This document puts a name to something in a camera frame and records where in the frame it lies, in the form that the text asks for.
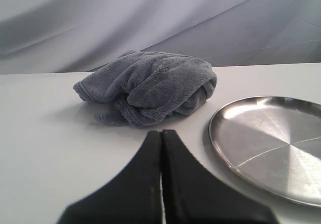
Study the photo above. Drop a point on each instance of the grey fleece cloth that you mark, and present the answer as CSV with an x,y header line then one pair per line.
x,y
144,88

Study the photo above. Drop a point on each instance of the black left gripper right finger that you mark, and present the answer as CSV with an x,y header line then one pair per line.
x,y
191,194

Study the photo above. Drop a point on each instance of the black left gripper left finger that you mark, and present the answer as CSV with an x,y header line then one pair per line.
x,y
132,196

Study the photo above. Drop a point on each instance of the grey backdrop cloth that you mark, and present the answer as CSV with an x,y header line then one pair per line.
x,y
46,36

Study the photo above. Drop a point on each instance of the round stainless steel plate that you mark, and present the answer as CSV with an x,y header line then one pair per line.
x,y
272,142

